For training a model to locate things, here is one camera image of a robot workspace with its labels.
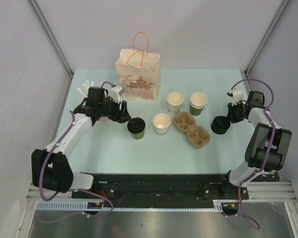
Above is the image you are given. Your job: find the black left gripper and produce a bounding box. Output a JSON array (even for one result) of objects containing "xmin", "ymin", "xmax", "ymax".
[{"xmin": 98, "ymin": 96, "xmax": 132, "ymax": 124}]

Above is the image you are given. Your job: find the black cup lid stack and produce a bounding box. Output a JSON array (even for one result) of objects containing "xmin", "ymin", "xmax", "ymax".
[{"xmin": 211, "ymin": 116, "xmax": 230, "ymax": 135}]

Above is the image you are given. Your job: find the brown pulp cup carrier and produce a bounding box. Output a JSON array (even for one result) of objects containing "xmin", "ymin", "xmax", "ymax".
[{"xmin": 173, "ymin": 112, "xmax": 211, "ymax": 148}]

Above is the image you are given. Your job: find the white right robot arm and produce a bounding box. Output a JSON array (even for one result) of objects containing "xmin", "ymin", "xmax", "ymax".
[{"xmin": 219, "ymin": 89, "xmax": 292, "ymax": 199}]

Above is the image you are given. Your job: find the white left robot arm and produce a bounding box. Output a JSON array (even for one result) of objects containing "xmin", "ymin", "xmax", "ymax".
[{"xmin": 31, "ymin": 85, "xmax": 131, "ymax": 198}]

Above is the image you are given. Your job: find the printed paper takeout bag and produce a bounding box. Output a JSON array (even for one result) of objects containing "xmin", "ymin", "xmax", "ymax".
[{"xmin": 115, "ymin": 37, "xmax": 161, "ymax": 103}]

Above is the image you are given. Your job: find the pink straw holder cup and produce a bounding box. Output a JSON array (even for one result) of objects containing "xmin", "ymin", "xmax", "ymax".
[{"xmin": 98, "ymin": 117, "xmax": 108, "ymax": 122}]

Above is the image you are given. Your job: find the green paper cup stack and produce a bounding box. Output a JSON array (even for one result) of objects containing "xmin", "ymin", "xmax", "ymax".
[{"xmin": 189, "ymin": 92, "xmax": 208, "ymax": 116}]

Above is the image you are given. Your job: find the white paper cup stack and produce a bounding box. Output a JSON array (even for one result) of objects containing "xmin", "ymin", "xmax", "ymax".
[{"xmin": 167, "ymin": 92, "xmax": 184, "ymax": 114}]

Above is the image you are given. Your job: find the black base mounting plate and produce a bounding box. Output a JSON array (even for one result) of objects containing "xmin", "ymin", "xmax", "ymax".
[{"xmin": 72, "ymin": 173, "xmax": 281, "ymax": 208}]

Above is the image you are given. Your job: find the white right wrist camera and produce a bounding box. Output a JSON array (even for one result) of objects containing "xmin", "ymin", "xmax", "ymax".
[{"xmin": 227, "ymin": 89, "xmax": 243, "ymax": 106}]

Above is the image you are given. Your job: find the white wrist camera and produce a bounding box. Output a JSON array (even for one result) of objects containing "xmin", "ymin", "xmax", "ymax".
[
  {"xmin": 227, "ymin": 89, "xmax": 243, "ymax": 106},
  {"xmin": 109, "ymin": 85, "xmax": 125, "ymax": 103}
]

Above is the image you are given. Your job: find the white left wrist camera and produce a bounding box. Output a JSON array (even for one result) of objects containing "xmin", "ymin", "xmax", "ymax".
[{"xmin": 109, "ymin": 85, "xmax": 125, "ymax": 103}]

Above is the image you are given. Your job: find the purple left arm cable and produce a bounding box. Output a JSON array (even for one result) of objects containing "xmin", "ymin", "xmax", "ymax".
[{"xmin": 37, "ymin": 81, "xmax": 115, "ymax": 224}]

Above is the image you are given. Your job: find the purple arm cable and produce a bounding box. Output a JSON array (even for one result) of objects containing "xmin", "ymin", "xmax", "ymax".
[
  {"xmin": 230, "ymin": 78, "xmax": 275, "ymax": 231},
  {"xmin": 37, "ymin": 81, "xmax": 115, "ymax": 224}
]

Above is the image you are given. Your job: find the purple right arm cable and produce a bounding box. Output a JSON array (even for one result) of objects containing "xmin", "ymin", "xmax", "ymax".
[{"xmin": 230, "ymin": 78, "xmax": 275, "ymax": 231}]

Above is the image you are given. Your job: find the white slotted cable duct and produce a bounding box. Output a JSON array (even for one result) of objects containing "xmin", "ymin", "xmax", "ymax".
[{"xmin": 36, "ymin": 201, "xmax": 224, "ymax": 213}]

